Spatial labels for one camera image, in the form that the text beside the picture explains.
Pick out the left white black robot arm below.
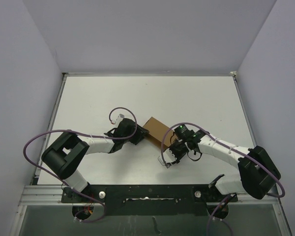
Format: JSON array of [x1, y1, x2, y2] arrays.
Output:
[[42, 118, 149, 202]]

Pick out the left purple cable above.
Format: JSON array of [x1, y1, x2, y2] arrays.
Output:
[[23, 107, 138, 223]]

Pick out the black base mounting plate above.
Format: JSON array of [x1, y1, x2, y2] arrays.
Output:
[[61, 184, 225, 219]]

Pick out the purple cable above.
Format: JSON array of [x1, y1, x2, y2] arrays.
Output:
[[160, 122, 286, 236], [23, 107, 138, 223]]

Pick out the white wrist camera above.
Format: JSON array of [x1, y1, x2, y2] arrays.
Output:
[[157, 148, 177, 169], [111, 114, 124, 126]]

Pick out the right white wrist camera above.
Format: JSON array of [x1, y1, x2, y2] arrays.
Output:
[[157, 148, 177, 169]]

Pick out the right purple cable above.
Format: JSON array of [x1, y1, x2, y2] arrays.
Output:
[[160, 122, 286, 236]]

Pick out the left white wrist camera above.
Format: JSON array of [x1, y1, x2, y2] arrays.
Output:
[[111, 114, 124, 126]]

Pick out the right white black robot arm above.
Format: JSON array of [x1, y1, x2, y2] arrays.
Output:
[[161, 124, 281, 201]]

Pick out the brown cardboard paper box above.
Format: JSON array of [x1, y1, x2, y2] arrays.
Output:
[[143, 117, 177, 150]]

